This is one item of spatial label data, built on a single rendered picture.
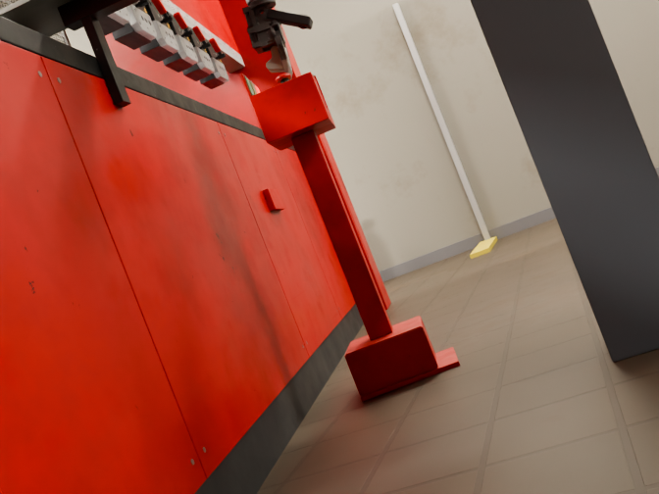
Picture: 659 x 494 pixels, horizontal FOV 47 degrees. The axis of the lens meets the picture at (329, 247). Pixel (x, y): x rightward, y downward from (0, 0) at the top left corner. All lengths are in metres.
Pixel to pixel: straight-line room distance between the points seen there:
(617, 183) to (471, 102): 4.02
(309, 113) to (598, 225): 0.76
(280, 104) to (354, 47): 3.74
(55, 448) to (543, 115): 0.95
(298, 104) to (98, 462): 1.08
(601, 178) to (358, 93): 4.22
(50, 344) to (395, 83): 4.65
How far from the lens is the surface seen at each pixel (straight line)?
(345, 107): 5.53
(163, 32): 2.53
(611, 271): 1.40
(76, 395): 1.00
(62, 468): 0.94
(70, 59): 1.43
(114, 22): 2.22
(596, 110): 1.39
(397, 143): 5.43
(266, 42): 1.99
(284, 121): 1.83
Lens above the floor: 0.37
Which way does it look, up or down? level
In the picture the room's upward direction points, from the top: 21 degrees counter-clockwise
